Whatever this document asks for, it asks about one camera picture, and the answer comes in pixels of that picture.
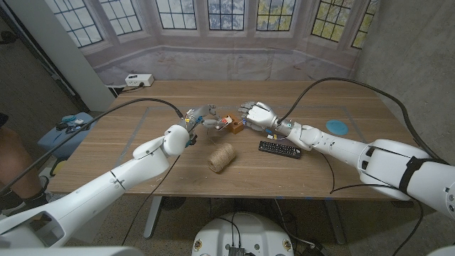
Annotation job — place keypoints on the jute twine spool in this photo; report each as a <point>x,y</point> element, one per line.
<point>221,158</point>

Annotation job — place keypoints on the blue padded stool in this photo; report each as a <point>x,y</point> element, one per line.
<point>60,145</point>

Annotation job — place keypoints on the black flat device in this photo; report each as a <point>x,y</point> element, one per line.
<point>76,128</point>

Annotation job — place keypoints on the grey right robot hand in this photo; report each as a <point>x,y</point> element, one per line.
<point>264,115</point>

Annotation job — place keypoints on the white power strip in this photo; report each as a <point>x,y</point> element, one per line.
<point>138,80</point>

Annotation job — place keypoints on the printed window backdrop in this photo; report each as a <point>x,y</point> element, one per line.
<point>227,64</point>

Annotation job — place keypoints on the yellow round object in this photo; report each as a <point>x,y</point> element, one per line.
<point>59,168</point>

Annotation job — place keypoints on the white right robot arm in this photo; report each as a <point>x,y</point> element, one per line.
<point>384,160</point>

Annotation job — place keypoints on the small white object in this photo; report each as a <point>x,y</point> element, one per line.
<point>79,121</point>

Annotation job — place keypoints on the black remote control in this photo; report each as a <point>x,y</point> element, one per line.
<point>279,149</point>

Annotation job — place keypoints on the white table leg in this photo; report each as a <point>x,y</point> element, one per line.
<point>153,217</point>
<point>336,224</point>

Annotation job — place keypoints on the blue round disc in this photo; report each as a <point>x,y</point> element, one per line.
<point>337,127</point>

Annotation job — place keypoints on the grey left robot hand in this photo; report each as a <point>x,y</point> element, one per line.
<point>199,115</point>

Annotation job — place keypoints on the red and white match box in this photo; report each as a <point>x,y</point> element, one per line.
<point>225,121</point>

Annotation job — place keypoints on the small black object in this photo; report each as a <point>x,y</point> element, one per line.
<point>62,126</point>

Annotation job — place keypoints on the teal small object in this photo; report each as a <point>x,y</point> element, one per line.
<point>69,118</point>

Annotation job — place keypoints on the person's bare leg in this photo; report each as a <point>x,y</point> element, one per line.
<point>17,167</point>

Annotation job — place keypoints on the grey and black shoe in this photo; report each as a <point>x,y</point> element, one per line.
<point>10,204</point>

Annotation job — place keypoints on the orange wooden block with holes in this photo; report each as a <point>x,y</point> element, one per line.
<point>236,126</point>

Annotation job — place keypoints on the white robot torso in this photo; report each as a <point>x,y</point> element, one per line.
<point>249,234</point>

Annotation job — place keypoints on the black round floor fan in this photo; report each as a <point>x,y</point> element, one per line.
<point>174,202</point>

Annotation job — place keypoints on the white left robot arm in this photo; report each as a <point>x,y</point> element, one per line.
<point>92,192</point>

